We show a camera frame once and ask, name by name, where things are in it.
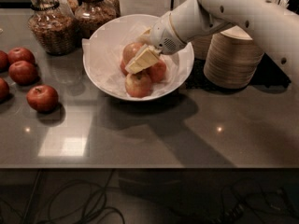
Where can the glass cereal jar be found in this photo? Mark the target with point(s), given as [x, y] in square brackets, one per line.
[92, 14]
[53, 29]

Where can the red apple edge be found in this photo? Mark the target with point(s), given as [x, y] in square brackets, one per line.
[4, 64]
[4, 90]

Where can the middle glass cereal jar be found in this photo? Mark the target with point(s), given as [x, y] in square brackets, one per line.
[92, 14]

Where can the red apple left edge upper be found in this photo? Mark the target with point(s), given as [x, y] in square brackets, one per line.
[4, 64]

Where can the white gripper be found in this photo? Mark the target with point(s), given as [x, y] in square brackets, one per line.
[163, 34]

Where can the white bowl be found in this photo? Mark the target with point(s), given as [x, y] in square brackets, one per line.
[106, 41]

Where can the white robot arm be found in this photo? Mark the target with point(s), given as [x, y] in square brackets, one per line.
[272, 27]

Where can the stack paper bowls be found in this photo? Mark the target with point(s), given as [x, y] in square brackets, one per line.
[232, 59]
[201, 46]

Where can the red apple left edge lower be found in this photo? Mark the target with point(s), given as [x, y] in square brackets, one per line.
[4, 90]

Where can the left glass cereal jar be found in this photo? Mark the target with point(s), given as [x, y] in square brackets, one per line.
[53, 29]

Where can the front stack paper bowls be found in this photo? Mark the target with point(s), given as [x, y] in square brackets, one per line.
[232, 59]

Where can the white paper bowl liner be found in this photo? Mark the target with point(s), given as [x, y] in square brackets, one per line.
[104, 59]

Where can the red apple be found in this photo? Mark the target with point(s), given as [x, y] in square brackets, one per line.
[42, 98]
[23, 73]
[21, 54]

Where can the red apple back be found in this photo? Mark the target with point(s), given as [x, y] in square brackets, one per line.
[21, 54]

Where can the red apple middle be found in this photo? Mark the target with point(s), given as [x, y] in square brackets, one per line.
[23, 73]

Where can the red apple front right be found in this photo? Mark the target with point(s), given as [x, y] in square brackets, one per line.
[42, 98]

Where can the back stack paper bowls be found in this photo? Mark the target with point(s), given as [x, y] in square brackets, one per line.
[201, 46]

